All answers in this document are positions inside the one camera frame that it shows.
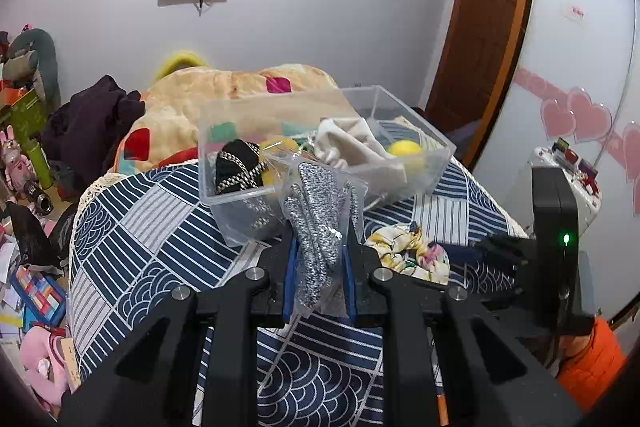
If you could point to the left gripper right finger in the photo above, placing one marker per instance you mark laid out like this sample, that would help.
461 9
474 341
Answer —
449 353

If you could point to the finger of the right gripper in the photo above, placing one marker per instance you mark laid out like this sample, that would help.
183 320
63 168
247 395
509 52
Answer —
464 255

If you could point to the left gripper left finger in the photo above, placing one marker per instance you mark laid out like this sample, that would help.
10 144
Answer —
190 337

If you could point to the floral yellow scrunchie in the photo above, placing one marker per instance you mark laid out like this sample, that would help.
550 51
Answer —
407 250

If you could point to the yellow plush ball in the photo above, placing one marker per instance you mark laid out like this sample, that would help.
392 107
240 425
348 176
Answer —
411 153

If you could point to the silver glitter bow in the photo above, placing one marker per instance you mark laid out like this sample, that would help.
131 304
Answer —
323 209

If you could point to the white drawstring cloth pouch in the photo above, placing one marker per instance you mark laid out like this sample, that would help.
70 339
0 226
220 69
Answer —
348 144

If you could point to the yellow sponge block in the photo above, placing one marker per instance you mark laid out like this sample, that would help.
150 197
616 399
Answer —
274 154

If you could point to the black pouch with chain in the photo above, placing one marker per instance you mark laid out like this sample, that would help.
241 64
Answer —
237 182

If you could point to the clear plastic storage box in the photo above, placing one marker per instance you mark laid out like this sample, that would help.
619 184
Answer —
297 115

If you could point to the green knitted cloth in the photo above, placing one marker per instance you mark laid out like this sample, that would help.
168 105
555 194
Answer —
222 133

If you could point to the orange sleeve forearm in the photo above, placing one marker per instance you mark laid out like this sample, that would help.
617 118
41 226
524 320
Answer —
589 364

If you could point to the white sticker suitcase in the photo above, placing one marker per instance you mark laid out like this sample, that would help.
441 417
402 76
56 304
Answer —
519 201

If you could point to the pink plush toy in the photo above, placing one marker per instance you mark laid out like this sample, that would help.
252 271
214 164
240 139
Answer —
50 363

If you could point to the blue white patterned tablecloth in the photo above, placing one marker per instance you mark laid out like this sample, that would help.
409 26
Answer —
334 395

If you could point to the brown wooden door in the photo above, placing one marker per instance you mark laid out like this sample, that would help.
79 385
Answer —
482 45

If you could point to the pink rabbit figurine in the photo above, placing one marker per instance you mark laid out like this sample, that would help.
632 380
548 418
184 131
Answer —
17 166

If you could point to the dark purple clothing pile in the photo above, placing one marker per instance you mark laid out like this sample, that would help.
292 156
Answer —
84 133

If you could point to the green cardboard box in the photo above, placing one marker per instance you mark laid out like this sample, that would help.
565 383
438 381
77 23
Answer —
24 111

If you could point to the grey green plush toy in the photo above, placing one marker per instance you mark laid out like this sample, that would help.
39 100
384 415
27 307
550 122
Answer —
31 62

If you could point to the pink heart wall decals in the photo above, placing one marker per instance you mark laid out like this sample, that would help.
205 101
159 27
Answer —
574 114

